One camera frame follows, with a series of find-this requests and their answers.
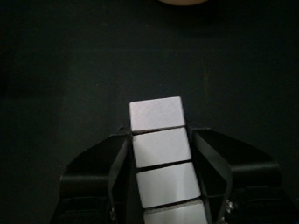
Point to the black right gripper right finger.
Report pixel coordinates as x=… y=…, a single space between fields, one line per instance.
x=238 y=175

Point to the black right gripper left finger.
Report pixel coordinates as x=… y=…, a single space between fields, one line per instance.
x=94 y=180

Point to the white segmented sushi roll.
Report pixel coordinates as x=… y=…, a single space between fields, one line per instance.
x=163 y=157

